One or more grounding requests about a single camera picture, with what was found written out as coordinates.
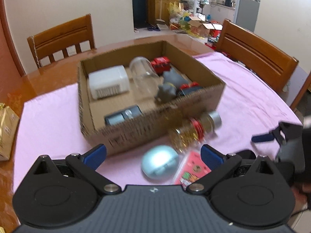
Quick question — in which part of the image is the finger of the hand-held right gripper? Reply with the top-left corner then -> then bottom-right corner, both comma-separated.
251,123 -> 303,146

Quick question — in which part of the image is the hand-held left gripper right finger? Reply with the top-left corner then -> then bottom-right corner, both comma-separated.
183,144 -> 287,195

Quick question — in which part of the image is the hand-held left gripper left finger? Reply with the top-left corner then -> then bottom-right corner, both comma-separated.
24,144 -> 122,195

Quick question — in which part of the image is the pink card box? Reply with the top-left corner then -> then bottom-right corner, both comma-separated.
173,150 -> 212,187

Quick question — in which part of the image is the clear bottle of gold pins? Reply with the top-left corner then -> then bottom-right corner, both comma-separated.
169,111 -> 223,151

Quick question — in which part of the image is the brown cardboard box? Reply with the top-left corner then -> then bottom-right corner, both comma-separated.
77,40 -> 226,157

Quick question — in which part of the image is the dark blue-grey box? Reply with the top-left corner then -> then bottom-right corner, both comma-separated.
104,105 -> 142,126

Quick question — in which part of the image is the teal earbud case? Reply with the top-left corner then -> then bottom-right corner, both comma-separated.
141,145 -> 180,182

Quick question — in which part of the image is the white translucent plastic box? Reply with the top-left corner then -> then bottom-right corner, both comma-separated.
88,65 -> 129,100

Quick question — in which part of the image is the grey cat toy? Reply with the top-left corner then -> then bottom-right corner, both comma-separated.
155,68 -> 191,102

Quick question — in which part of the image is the clear plastic jar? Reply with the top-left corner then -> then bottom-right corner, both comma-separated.
129,57 -> 162,100

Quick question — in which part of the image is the red toy car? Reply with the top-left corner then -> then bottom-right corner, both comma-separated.
150,57 -> 172,74

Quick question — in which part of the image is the pink cloth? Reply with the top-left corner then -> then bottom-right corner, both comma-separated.
13,52 -> 304,195

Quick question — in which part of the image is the gold tissue box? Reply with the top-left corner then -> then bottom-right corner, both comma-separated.
0,103 -> 20,162

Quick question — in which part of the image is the wooden chair with grooved back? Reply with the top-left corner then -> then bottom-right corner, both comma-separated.
215,19 -> 300,93

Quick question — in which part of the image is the grey refrigerator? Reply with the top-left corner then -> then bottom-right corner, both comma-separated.
234,0 -> 260,32

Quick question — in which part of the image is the wooden chair with slatted back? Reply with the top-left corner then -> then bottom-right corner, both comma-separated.
27,14 -> 96,70

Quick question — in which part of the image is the open brown carton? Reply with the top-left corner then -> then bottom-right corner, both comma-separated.
188,17 -> 223,37

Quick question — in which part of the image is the yellow plastic bag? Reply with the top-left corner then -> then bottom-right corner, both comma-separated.
168,2 -> 185,17

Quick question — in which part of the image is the wooden cabinet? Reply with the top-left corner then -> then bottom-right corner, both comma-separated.
151,0 -> 181,26

